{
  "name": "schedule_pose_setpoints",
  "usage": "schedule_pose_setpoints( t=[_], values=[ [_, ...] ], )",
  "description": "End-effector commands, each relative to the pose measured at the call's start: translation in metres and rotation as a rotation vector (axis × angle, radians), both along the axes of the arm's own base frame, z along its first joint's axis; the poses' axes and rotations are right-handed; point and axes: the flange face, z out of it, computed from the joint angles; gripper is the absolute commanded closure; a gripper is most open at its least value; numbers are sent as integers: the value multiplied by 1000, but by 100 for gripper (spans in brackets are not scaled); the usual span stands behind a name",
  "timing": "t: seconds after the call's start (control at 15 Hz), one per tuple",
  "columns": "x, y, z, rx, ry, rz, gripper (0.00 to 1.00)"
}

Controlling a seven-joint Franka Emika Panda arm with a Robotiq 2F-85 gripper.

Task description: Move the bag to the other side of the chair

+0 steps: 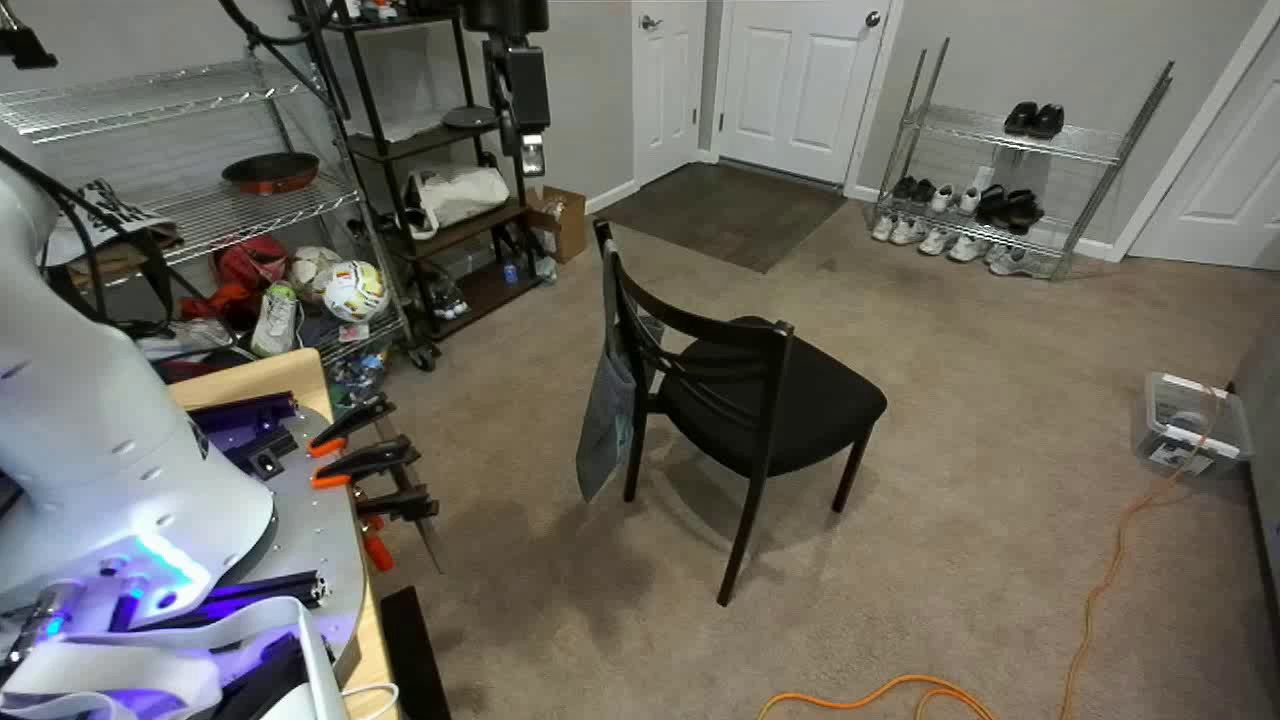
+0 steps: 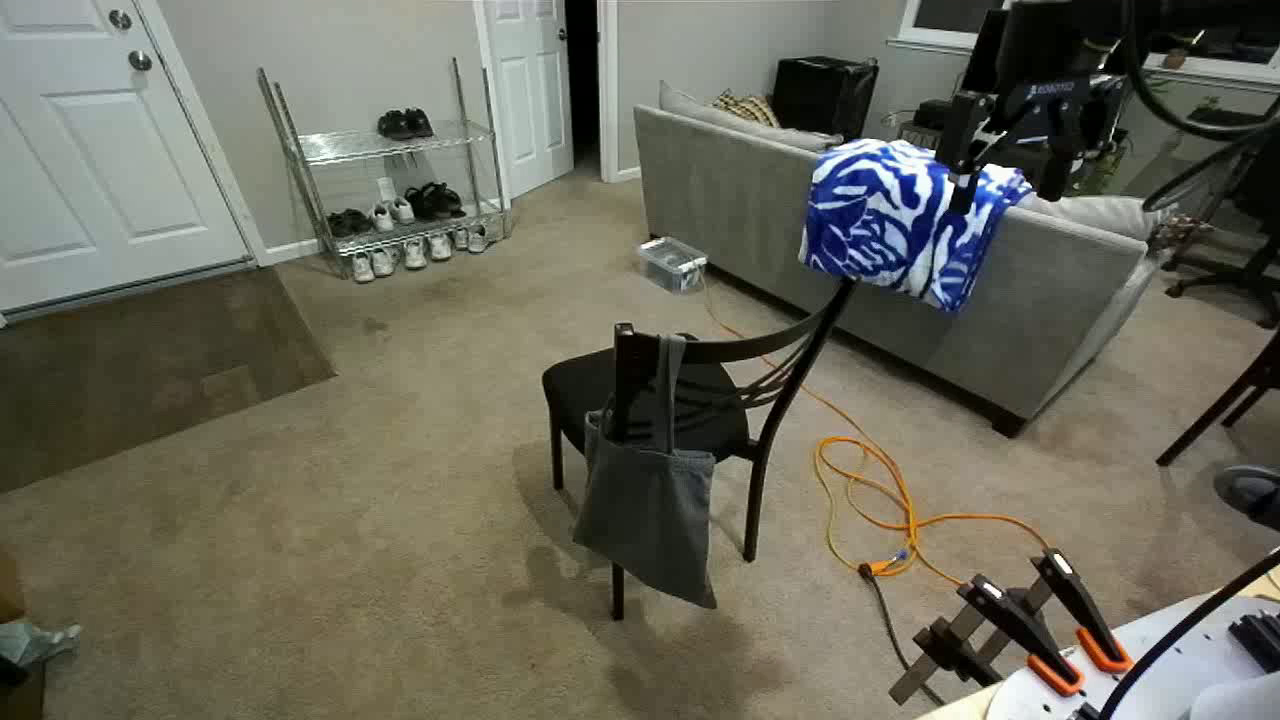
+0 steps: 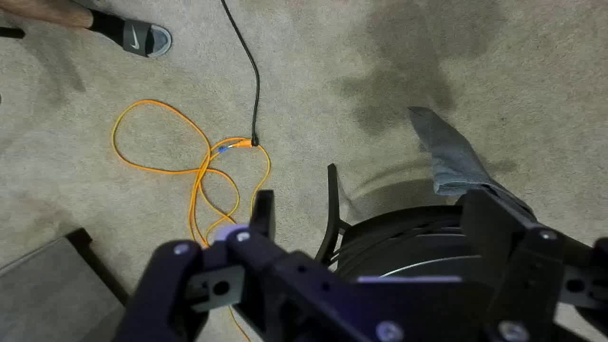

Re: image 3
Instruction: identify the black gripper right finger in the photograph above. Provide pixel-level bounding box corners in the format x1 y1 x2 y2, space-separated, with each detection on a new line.
462 189 608 342

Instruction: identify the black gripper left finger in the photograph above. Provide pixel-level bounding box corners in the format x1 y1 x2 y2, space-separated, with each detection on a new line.
113 240 208 342

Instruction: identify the grey slide sandal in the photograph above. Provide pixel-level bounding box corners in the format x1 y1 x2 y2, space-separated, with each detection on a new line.
92 12 174 59

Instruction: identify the person's bare leg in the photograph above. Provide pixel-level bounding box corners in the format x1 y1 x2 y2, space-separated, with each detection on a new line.
0 0 94 29

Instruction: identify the orange extension cable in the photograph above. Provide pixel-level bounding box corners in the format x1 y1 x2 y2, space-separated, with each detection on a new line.
111 97 274 342

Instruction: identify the black power cable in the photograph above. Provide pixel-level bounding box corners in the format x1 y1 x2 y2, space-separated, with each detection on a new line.
219 0 263 149

